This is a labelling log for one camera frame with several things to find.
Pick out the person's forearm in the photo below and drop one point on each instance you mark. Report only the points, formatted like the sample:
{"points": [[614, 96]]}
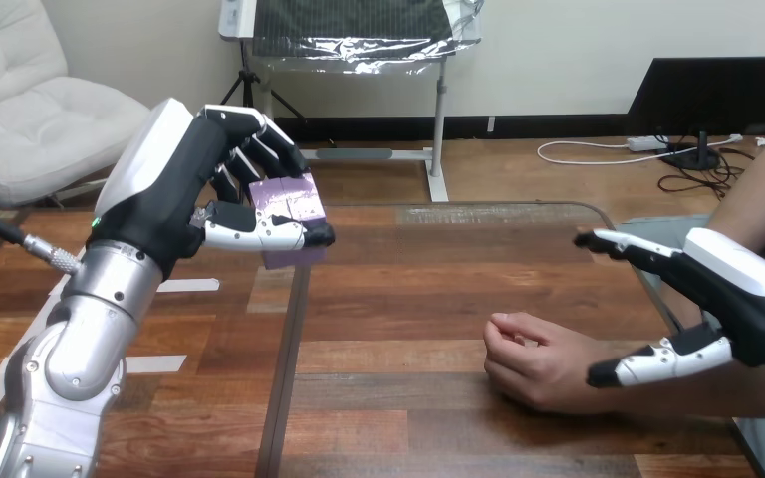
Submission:
{"points": [[759, 198]]}

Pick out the person's hand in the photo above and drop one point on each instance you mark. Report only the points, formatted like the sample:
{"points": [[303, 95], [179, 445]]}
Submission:
{"points": [[541, 369]]}

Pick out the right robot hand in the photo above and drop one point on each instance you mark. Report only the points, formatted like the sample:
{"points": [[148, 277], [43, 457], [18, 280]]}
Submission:
{"points": [[752, 303]]}

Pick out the black tripod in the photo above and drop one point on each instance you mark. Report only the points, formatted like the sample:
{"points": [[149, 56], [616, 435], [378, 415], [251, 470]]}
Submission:
{"points": [[246, 79]]}

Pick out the purple block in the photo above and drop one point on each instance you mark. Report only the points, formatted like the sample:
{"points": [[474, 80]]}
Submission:
{"points": [[290, 201]]}

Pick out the foil sheet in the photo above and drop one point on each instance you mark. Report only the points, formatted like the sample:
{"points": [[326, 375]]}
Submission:
{"points": [[349, 29]]}

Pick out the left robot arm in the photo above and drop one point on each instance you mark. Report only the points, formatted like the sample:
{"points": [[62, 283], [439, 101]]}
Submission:
{"points": [[85, 343]]}

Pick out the dark screen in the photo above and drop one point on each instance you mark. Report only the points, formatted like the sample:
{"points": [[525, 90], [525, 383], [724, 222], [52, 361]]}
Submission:
{"points": [[699, 95]]}

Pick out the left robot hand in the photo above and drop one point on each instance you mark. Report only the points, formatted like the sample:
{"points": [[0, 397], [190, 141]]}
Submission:
{"points": [[158, 198]]}

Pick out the white power strip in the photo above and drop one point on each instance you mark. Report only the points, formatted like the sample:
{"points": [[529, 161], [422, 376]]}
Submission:
{"points": [[646, 143]]}

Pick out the white cushioned chair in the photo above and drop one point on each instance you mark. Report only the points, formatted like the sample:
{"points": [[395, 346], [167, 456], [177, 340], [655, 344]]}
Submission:
{"points": [[26, 112]]}

